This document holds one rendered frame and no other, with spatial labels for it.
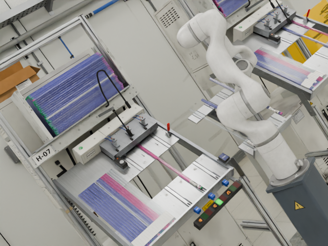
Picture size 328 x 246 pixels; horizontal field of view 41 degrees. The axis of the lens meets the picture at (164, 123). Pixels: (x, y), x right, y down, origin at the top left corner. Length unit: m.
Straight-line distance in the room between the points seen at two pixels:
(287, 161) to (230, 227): 0.94
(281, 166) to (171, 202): 0.65
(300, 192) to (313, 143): 1.33
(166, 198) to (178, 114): 2.30
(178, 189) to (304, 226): 0.67
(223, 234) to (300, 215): 0.82
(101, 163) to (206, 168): 0.59
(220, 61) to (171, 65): 2.75
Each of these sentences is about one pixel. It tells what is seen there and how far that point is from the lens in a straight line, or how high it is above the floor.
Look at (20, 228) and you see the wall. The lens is 3.94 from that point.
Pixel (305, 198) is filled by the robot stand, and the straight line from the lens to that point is 1.92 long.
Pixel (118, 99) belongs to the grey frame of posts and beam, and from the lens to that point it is 2.64.
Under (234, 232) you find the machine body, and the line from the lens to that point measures 2.75.
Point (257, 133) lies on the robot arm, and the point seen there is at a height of 0.94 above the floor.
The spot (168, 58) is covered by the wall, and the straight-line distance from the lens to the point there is 4.59.
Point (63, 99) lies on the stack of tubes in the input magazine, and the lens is 2.51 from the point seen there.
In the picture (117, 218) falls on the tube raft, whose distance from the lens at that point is 2.24.
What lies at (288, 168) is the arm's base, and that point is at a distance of 1.90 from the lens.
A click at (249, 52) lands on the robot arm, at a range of 2.30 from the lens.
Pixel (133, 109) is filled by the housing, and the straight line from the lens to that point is 2.65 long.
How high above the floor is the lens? 1.43
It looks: 8 degrees down
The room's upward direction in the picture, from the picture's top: 35 degrees counter-clockwise
